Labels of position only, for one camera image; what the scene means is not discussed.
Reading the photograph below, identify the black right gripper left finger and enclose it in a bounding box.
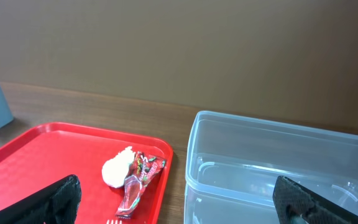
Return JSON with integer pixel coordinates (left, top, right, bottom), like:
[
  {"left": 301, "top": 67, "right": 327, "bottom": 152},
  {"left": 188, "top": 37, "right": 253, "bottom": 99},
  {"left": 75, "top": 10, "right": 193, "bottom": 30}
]
[{"left": 0, "top": 174, "right": 82, "bottom": 224}]

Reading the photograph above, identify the red plastic tray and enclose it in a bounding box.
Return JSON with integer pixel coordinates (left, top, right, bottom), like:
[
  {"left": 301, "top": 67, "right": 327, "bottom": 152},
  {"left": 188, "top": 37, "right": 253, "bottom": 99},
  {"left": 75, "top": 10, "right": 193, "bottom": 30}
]
[{"left": 0, "top": 123, "right": 173, "bottom": 224}]

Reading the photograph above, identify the clear plastic bin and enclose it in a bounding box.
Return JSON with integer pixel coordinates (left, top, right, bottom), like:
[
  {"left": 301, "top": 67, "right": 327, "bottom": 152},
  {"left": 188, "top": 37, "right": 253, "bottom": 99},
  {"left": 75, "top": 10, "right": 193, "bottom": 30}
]
[{"left": 184, "top": 111, "right": 358, "bottom": 223}]

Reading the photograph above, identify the crumpled white napkin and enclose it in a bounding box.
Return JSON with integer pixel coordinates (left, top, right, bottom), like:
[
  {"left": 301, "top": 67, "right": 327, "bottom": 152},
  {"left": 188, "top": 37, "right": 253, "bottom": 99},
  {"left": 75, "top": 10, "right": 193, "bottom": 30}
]
[{"left": 101, "top": 146, "right": 135, "bottom": 188}]

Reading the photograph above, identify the white plastic fork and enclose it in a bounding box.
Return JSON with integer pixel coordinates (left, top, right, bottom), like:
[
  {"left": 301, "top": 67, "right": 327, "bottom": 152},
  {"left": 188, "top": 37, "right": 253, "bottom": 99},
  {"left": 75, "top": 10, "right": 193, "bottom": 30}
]
[{"left": 106, "top": 219, "right": 122, "bottom": 224}]

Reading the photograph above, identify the red snack wrapper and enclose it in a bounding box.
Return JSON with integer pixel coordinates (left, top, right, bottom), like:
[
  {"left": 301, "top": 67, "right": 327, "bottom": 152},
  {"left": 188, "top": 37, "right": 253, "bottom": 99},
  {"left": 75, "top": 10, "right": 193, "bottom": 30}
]
[{"left": 115, "top": 151, "right": 166, "bottom": 218}]

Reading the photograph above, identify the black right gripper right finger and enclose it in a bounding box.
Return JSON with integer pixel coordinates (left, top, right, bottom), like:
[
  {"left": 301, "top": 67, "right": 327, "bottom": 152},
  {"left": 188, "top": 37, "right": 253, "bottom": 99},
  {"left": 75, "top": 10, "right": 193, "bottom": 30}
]
[{"left": 273, "top": 175, "right": 358, "bottom": 224}]

